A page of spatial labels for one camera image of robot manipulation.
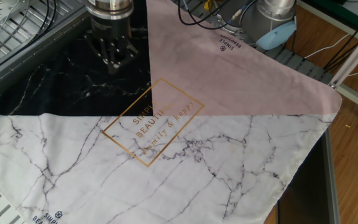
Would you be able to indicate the black panel with grey frame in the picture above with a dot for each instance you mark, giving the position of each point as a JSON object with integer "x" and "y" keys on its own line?
{"x": 306, "y": 193}

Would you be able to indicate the grey aluminium table rail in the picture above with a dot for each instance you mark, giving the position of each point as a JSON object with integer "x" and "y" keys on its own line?
{"x": 26, "y": 59}

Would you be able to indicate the silver pedestal on mount plate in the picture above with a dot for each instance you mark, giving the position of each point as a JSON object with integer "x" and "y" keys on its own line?
{"x": 2, "y": 9}

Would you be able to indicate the marble print cloth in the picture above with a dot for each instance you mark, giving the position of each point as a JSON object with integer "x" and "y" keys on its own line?
{"x": 197, "y": 155}

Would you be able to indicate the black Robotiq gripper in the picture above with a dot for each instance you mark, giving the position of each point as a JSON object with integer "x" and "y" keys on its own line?
{"x": 110, "y": 28}

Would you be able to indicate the aluminium frame post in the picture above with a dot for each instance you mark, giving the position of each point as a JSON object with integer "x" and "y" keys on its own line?
{"x": 353, "y": 59}

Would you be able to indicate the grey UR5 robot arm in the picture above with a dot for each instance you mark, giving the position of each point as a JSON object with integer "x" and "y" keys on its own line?
{"x": 259, "y": 18}

